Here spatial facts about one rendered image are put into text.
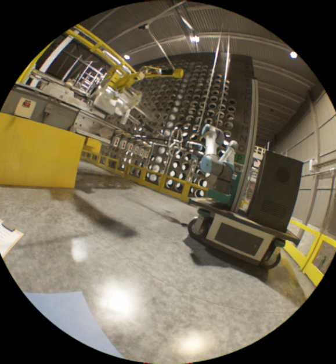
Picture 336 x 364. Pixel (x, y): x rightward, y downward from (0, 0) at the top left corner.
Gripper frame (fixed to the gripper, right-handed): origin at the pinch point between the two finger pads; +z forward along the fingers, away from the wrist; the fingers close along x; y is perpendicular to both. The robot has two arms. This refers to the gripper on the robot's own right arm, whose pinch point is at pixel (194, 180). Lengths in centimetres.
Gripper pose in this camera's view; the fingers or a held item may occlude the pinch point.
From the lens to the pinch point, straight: 154.1
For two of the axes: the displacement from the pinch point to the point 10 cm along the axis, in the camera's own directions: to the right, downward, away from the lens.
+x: 4.2, 1.9, 8.9
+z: -6.5, 7.4, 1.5
